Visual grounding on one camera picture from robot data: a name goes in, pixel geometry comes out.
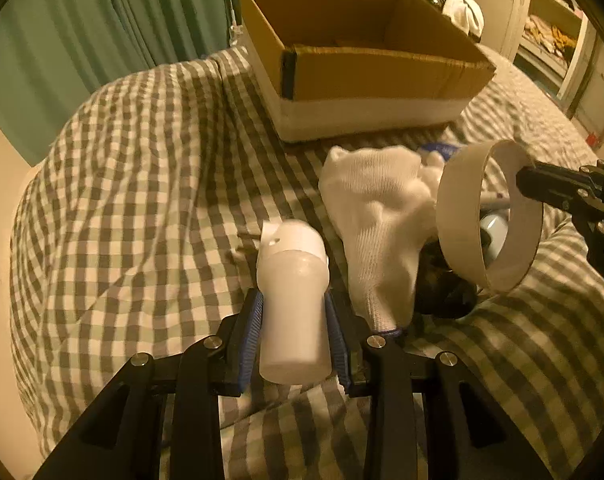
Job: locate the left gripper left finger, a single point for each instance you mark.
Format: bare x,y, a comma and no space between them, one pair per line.
119,435

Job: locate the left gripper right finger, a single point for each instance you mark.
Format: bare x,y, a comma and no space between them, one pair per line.
467,433

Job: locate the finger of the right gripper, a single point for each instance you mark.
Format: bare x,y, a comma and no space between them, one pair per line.
556,186

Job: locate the blue grey tube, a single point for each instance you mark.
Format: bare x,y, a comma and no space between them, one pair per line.
493,234

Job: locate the white tape roll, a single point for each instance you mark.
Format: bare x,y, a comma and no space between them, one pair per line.
478,179

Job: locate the white sock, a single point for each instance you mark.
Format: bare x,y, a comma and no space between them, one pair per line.
381,202

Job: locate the white plastic bottle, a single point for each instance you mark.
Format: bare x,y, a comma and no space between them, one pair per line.
292,273

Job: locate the black object under sock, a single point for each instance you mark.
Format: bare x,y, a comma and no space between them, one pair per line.
439,291

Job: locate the white wardrobe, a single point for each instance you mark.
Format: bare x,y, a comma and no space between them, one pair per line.
557,46

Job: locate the wooden chair with clothes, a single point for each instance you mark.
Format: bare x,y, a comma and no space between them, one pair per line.
467,16

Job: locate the cardboard box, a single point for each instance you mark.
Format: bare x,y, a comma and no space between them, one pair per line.
329,68

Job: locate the green curtain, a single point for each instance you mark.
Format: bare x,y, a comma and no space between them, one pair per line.
55,53

